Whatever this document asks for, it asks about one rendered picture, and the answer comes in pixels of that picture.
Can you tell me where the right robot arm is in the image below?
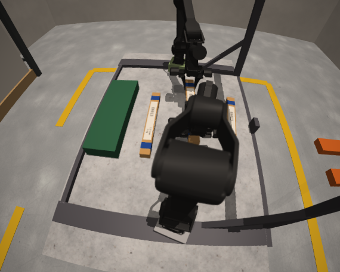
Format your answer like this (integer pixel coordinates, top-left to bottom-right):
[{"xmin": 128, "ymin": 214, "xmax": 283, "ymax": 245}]
[{"xmin": 171, "ymin": 0, "xmax": 207, "ymax": 78}]

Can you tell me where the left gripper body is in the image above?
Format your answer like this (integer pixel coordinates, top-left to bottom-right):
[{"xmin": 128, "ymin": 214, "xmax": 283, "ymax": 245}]
[{"xmin": 168, "ymin": 118, "xmax": 217, "ymax": 138}]

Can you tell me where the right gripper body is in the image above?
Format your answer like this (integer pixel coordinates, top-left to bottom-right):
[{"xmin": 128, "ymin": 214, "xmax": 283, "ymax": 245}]
[{"xmin": 170, "ymin": 57, "xmax": 212, "ymax": 78}]

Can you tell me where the brown rectangular pack with blue band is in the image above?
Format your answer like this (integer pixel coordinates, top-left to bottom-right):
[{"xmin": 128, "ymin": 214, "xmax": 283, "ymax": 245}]
[{"xmin": 185, "ymin": 79, "xmax": 200, "ymax": 145}]

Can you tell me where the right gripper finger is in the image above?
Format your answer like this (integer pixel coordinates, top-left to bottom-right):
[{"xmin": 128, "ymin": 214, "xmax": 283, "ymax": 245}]
[
  {"xmin": 178, "ymin": 75, "xmax": 186, "ymax": 90},
  {"xmin": 194, "ymin": 77, "xmax": 203, "ymax": 89}
]

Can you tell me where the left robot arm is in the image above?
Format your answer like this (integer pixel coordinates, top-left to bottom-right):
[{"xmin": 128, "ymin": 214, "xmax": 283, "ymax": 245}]
[{"xmin": 151, "ymin": 80, "xmax": 239, "ymax": 235}]

